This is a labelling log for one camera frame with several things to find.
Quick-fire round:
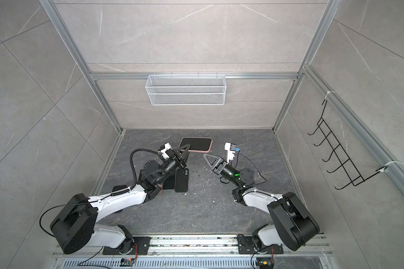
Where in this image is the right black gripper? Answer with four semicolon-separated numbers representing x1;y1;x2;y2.
205;155;242;189

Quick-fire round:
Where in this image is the black phone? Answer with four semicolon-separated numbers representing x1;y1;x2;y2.
112;185;127;192
163;176;176;190
178;137;212;152

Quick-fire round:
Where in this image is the black phone case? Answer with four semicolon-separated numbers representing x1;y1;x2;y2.
174;168;189;193

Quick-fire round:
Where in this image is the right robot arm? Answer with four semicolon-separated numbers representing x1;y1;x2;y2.
203;154;320;251

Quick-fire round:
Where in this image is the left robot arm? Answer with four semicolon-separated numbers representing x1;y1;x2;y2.
50;143;191;254

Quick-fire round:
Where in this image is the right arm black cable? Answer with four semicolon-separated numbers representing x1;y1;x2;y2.
237;152;268;186

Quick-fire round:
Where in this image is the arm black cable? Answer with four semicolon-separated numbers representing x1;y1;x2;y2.
237;152;268;186
129;148;160;189

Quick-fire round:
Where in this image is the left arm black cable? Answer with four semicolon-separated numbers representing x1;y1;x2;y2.
129;148;160;189

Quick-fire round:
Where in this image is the white wire mesh basket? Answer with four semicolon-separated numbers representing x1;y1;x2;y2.
145;75;227;106

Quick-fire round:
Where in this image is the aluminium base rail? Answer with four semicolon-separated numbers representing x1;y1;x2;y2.
49;234;338;269

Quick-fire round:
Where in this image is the black wire hook rack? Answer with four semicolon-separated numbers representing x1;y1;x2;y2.
307;100;391;191

